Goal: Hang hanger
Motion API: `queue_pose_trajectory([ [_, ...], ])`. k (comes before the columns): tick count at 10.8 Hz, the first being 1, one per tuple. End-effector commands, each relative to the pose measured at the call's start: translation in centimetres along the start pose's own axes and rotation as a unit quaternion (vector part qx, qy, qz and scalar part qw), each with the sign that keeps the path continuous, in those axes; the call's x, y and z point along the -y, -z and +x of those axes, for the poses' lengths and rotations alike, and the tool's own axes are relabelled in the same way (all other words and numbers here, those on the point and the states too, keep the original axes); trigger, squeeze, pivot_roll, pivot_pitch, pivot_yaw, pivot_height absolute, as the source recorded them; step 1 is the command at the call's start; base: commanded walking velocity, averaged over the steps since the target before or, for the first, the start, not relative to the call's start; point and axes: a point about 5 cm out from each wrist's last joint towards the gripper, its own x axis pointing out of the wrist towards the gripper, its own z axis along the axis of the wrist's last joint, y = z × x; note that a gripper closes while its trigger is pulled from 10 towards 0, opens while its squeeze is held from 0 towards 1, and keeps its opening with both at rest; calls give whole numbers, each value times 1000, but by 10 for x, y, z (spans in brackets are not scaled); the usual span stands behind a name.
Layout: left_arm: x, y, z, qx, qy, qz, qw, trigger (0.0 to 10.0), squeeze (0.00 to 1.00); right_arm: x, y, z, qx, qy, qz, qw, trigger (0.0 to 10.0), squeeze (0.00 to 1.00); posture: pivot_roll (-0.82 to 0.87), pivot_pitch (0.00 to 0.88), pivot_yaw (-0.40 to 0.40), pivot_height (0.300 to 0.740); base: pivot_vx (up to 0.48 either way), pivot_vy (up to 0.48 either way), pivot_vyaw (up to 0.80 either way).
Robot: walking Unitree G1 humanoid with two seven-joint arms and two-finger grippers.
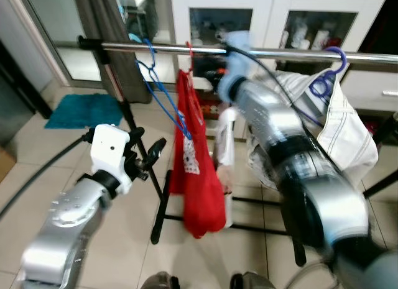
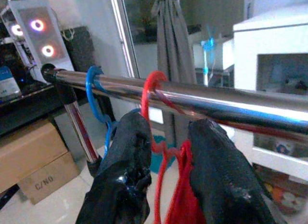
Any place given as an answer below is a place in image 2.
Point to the cardboard box printed C/NO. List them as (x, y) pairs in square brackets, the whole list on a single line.
[(48, 183)]

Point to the white computer case with fans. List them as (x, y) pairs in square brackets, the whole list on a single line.
[(41, 41)]

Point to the black desk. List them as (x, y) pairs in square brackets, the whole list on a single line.
[(29, 108)]

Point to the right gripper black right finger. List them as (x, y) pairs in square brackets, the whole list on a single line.
[(221, 175)]

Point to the blue plastic object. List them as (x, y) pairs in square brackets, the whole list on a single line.
[(209, 44)]

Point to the silver door frame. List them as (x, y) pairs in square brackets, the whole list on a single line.
[(122, 29)]

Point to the chrome clothes rail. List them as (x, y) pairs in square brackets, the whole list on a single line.
[(216, 101)]

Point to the colourful patterned item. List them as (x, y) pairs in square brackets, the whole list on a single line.
[(288, 197)]

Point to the large plain cardboard box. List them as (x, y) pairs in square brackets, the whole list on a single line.
[(29, 149)]

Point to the black paper bag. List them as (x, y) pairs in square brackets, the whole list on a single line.
[(79, 48)]

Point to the grey hanging curtain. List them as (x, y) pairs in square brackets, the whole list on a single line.
[(170, 41)]

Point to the white box with blue label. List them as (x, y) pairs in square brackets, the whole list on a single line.
[(7, 82)]

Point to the red plastic hanger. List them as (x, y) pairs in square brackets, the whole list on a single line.
[(145, 101)]

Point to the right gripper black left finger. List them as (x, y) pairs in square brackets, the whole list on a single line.
[(122, 161)]

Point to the chrome rack upright post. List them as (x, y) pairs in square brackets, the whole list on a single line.
[(81, 132)]

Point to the teal plastic basket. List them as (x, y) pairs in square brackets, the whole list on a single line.
[(156, 165)]

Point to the red fabric garment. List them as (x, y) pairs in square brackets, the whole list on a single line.
[(183, 197)]

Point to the black rail end connector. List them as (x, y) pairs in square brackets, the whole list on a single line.
[(60, 86)]

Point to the blue plastic hanger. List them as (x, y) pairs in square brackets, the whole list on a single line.
[(89, 91)]

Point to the white cabinet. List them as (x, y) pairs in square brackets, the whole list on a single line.
[(264, 38)]

